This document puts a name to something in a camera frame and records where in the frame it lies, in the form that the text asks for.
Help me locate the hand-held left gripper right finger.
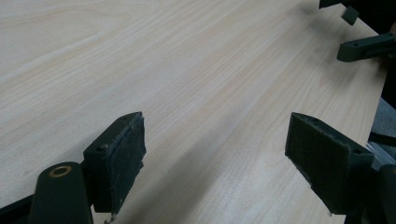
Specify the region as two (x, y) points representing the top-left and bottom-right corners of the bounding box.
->
(284, 112), (375, 216)

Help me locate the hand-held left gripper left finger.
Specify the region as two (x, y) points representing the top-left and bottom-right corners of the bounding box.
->
(82, 111), (148, 216)

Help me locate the aluminium table frame rail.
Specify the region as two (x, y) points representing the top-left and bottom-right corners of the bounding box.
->
(365, 141), (396, 172)

